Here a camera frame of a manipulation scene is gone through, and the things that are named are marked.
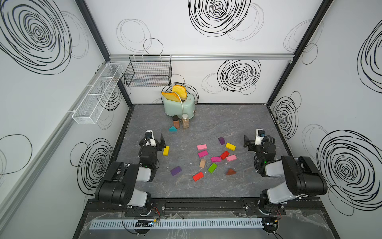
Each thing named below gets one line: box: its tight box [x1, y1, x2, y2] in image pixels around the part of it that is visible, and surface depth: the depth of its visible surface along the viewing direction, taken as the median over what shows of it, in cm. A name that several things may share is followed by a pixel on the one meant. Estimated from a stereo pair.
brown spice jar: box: [172, 115, 181, 129], surface depth 101 cm
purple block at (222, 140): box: [217, 136, 226, 145], surface depth 101 cm
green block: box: [207, 162, 218, 174], surface depth 88 cm
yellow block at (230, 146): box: [225, 142, 237, 151], surface depth 98 cm
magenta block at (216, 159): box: [210, 156, 222, 163], surface depth 92 cm
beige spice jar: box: [181, 113, 190, 129], surface depth 102 cm
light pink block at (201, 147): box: [196, 143, 207, 151], surface depth 96 cm
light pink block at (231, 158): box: [226, 154, 237, 162], surface depth 93 cm
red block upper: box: [219, 150, 231, 160], surface depth 93 cm
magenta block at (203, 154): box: [197, 150, 209, 158], surface depth 96 cm
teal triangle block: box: [168, 125, 178, 132], surface depth 105 cm
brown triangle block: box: [225, 168, 237, 176], surface depth 86 cm
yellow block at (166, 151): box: [162, 145, 170, 156], surface depth 95 cm
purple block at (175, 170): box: [170, 165, 182, 176], surface depth 88 cm
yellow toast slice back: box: [172, 85, 188, 99], surface depth 102 cm
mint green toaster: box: [162, 94, 196, 119], surface depth 104 cm
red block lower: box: [192, 171, 204, 182], surface depth 86 cm
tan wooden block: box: [199, 158, 206, 169], surface depth 90 cm
